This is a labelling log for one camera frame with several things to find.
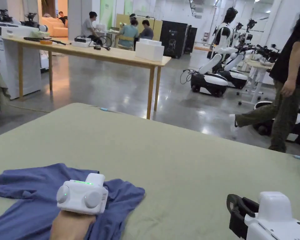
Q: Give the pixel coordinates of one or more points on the pale blue sheet clip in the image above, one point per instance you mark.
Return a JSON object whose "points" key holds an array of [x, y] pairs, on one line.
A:
{"points": [[104, 109], [298, 157]]}

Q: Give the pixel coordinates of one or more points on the black and white humanoid robot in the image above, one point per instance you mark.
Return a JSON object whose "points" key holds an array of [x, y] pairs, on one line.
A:
{"points": [[236, 72], [215, 70]]}

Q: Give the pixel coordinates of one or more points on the white desk with robot arms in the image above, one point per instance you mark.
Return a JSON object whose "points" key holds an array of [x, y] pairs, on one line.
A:
{"points": [[256, 72]]}

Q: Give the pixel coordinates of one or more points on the dark blue shirt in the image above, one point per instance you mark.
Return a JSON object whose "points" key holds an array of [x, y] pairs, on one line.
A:
{"points": [[35, 200]]}

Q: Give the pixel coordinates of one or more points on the person's left hand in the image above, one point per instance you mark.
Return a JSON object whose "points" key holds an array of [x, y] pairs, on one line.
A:
{"points": [[70, 226]]}

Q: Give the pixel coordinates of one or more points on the white washing machine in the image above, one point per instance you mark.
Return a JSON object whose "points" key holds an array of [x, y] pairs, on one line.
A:
{"points": [[22, 65]]}

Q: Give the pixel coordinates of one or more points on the black cabinet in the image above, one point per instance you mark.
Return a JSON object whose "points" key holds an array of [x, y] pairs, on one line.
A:
{"points": [[175, 37]]}

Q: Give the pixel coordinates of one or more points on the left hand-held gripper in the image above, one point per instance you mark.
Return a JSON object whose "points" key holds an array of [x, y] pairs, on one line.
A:
{"points": [[77, 192]]}

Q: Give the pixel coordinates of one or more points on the cream sofa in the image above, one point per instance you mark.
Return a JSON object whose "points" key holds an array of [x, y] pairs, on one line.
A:
{"points": [[57, 28]]}

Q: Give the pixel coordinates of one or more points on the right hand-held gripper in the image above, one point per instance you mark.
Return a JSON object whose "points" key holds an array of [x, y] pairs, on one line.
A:
{"points": [[272, 220]]}

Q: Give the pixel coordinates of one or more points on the group of people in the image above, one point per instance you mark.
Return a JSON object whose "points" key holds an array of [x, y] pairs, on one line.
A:
{"points": [[126, 32]]}

